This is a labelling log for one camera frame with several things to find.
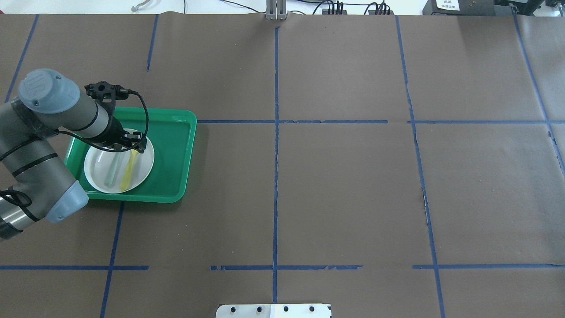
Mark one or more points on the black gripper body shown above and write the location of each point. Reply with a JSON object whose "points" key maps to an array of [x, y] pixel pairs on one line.
{"points": [[115, 131]]}

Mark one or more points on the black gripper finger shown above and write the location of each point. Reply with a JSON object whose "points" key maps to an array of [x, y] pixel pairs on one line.
{"points": [[118, 147], [139, 142]]}

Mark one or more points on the yellow plastic spoon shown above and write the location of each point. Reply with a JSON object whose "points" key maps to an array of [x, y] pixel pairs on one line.
{"points": [[128, 172]]}

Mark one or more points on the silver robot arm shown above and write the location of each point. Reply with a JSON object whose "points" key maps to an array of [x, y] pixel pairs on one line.
{"points": [[49, 104]]}

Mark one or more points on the pale green plastic fork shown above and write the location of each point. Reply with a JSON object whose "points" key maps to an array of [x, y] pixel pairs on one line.
{"points": [[112, 173]]}

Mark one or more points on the white round plate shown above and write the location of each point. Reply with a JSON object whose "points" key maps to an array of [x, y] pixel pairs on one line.
{"points": [[96, 164]]}

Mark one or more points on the green plastic tray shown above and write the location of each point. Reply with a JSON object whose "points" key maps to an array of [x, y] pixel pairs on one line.
{"points": [[172, 133]]}

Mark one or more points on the black computer box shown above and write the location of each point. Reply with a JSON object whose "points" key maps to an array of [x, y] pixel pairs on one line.
{"points": [[466, 8]]}

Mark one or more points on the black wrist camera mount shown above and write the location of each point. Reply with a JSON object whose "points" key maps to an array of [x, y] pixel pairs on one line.
{"points": [[106, 95]]}

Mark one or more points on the aluminium frame post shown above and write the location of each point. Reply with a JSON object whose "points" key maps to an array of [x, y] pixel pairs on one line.
{"points": [[276, 10]]}

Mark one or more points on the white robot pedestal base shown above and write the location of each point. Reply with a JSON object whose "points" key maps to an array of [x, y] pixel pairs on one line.
{"points": [[292, 310]]}

